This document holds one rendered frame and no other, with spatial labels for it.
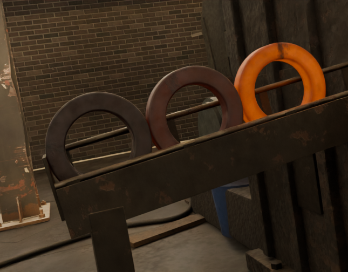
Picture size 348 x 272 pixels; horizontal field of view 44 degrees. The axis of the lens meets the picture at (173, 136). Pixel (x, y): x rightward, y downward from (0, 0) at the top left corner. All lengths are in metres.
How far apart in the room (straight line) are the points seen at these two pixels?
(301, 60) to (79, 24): 6.24
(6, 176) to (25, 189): 0.16
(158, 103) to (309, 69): 0.31
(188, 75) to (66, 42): 6.18
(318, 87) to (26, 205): 2.70
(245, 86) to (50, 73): 6.12
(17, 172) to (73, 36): 3.98
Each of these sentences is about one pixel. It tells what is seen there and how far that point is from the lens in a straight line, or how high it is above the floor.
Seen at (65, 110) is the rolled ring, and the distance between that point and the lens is 0.73.
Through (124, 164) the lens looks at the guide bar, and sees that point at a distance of 0.73.
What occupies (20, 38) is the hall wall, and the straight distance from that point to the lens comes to 6.94.
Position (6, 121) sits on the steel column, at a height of 0.75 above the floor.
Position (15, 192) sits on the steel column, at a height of 0.23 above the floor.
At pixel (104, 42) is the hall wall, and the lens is 6.97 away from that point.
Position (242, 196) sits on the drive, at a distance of 1.87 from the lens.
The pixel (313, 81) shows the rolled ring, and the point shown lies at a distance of 0.88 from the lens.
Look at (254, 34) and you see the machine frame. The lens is 1.46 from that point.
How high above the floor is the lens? 0.69
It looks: 5 degrees down
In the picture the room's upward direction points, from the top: 9 degrees counter-clockwise
